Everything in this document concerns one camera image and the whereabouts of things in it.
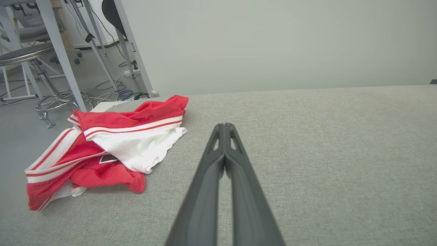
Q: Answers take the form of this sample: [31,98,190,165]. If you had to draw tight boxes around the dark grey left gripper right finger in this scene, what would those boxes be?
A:
[224,123,286,246]

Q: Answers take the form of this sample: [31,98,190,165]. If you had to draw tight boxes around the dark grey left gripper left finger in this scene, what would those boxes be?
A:
[165,123,226,246]

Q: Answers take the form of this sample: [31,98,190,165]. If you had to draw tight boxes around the red and white jersey shirt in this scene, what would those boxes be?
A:
[25,95,189,211]

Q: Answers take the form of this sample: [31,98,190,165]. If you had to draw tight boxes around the white equipment box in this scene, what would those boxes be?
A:
[90,100,131,113]

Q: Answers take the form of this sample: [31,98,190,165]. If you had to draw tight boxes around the white desk leg with foot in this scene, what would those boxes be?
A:
[113,0,160,98]

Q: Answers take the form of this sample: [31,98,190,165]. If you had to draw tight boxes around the thin white desk strut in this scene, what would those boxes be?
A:
[70,0,121,93]

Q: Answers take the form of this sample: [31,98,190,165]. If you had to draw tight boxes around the black curved chair back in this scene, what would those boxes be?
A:
[101,0,128,39]

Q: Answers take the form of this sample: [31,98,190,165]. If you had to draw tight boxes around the wide white desk leg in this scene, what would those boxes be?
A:
[35,0,88,112]

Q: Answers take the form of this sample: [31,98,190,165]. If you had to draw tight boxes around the chrome bar stool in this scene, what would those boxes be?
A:
[0,43,92,129]

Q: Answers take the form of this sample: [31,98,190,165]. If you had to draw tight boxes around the grey office chair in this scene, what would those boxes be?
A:
[0,0,83,65]

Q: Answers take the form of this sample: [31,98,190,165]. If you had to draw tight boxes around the loose cables on floor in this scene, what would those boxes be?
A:
[89,60,151,103]

